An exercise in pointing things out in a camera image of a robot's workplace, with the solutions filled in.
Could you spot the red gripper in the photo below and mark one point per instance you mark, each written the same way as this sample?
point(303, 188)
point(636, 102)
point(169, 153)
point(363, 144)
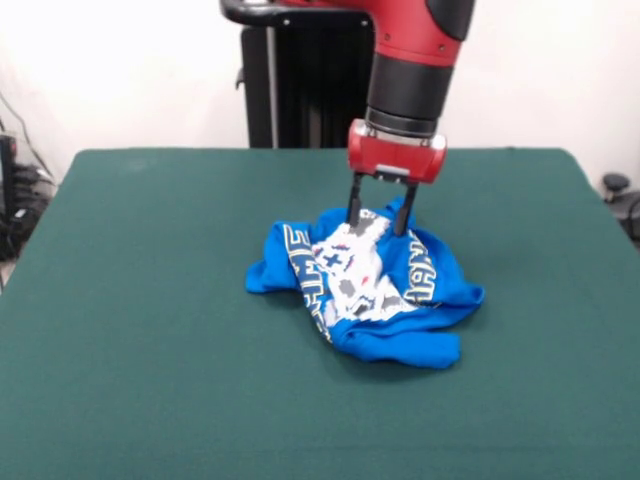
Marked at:
point(395, 155)

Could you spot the blue game controller print t-shirt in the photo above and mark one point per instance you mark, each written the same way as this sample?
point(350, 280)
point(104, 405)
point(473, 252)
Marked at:
point(400, 345)

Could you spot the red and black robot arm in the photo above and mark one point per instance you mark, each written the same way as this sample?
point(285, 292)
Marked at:
point(410, 75)

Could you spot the dark green table cloth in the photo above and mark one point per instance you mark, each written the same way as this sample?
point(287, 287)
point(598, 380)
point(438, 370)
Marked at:
point(400, 415)

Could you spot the black office chair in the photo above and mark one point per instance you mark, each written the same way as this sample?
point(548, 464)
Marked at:
point(625, 200)

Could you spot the black computer box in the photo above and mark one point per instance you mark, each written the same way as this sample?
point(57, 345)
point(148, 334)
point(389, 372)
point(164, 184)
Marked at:
point(6, 170)

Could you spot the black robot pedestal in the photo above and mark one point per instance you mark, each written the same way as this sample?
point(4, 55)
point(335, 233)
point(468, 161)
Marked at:
point(310, 75)

